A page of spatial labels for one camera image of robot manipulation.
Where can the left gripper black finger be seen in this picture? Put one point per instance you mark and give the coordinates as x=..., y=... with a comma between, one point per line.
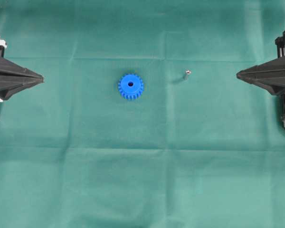
x=9, y=68
x=10, y=85

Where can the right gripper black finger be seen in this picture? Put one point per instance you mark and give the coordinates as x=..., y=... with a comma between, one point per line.
x=273, y=67
x=274, y=83

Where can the blue plastic gear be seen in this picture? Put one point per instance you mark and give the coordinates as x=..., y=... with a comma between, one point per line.
x=130, y=86

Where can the green table cloth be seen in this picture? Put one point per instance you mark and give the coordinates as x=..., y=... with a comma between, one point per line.
x=207, y=152

